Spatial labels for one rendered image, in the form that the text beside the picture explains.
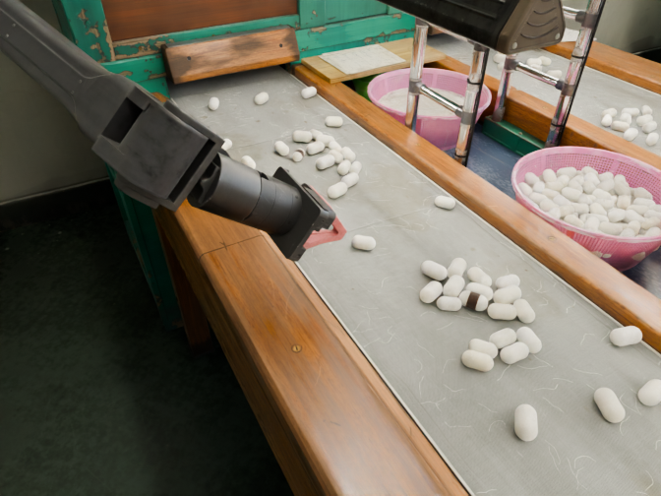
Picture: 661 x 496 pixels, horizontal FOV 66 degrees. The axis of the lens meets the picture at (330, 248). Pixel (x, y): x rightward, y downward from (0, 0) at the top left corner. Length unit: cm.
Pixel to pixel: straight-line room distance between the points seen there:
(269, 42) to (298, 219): 74
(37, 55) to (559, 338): 63
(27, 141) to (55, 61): 163
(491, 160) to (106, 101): 82
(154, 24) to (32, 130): 105
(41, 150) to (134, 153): 174
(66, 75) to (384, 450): 45
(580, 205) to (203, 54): 80
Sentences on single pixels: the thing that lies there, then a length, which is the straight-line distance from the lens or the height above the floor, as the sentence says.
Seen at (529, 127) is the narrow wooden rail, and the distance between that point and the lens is 117.
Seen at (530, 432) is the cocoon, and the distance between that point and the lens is 56.
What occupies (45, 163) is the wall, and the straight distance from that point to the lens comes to 221.
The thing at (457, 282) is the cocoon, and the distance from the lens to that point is 67.
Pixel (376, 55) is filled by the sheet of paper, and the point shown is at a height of 78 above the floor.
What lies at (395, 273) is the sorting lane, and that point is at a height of 74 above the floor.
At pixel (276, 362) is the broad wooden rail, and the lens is 56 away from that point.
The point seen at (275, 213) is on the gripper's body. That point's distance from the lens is 52.
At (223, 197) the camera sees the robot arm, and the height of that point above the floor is 95.
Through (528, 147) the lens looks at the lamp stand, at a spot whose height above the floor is 70.
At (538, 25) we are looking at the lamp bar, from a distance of 56.
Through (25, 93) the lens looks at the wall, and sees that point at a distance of 210.
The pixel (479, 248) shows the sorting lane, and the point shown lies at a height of 74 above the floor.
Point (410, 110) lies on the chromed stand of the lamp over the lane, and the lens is 101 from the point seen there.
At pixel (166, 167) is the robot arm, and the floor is 99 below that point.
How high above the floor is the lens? 121
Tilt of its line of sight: 40 degrees down
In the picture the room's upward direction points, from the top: straight up
